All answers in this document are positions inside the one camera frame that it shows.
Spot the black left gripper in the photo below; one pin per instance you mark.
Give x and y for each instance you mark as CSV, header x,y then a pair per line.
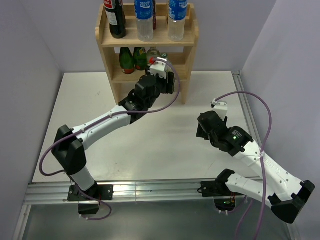
x,y
169,86

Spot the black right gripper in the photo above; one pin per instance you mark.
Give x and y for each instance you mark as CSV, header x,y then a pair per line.
x,y
201,132

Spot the clear glass bottle front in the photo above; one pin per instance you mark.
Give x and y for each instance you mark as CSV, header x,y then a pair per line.
x,y
165,56

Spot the clear glass bottle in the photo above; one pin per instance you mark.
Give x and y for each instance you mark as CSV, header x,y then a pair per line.
x,y
153,52
165,56

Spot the green glass bottle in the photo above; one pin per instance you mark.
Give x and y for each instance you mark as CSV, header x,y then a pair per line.
x,y
140,58

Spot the Pocari Sweat bottle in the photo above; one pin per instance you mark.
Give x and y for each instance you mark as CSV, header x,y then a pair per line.
x,y
177,12
144,19

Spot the blue grape juice carton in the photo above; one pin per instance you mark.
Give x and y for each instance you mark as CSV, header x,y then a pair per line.
x,y
154,20

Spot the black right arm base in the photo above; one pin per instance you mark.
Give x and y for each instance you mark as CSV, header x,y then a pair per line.
x,y
213,189

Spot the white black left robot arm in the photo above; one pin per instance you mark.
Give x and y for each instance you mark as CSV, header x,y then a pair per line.
x,y
72,143

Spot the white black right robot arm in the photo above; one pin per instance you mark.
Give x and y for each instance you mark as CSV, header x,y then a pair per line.
x,y
283,193

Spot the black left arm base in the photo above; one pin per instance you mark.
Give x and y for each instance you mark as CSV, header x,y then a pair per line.
x,y
90,202

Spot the wooden two-tier shelf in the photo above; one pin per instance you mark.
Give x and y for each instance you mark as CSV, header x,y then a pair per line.
x,y
182,61

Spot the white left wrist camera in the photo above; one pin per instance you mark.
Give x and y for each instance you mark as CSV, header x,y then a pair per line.
x,y
158,67

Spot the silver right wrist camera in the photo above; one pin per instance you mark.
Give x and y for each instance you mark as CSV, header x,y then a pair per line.
x,y
220,107

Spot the aluminium frame rail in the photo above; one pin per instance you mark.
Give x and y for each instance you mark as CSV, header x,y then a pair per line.
x,y
174,161

